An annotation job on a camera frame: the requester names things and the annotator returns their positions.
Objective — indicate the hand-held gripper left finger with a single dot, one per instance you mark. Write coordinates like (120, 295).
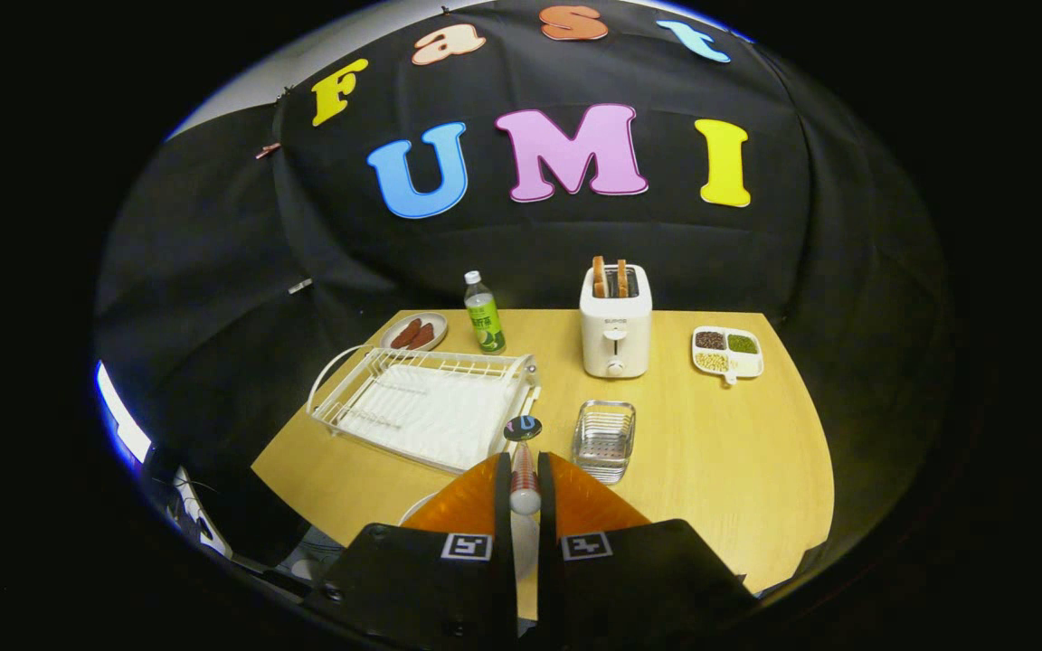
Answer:
(421, 588)

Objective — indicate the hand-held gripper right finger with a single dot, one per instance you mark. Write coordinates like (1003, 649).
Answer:
(639, 588)

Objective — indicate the grey white plate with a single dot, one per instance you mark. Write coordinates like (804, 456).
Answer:
(525, 542)

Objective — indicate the white divided bean dish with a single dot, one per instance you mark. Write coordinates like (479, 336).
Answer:
(747, 363)

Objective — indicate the small plate with meat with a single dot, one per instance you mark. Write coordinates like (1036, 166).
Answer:
(435, 324)

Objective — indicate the white drip tray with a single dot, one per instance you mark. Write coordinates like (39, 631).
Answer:
(440, 416)

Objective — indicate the red meat piece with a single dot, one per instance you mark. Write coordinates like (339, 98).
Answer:
(421, 336)
(406, 333)

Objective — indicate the white toaster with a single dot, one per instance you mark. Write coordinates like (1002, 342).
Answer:
(616, 334)

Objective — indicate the green label drink bottle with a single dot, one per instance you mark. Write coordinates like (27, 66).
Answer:
(485, 325)

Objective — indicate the bread slice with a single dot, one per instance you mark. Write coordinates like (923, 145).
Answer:
(599, 278)
(621, 278)

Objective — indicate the white cloth clip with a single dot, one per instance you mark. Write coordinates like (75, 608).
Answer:
(300, 286)

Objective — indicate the black backdrop cloth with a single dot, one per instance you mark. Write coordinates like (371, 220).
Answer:
(575, 244)

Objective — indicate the pink cloth clip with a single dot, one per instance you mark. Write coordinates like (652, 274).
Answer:
(268, 150)

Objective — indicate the black cloth clip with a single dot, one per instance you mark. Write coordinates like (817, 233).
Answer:
(286, 90)

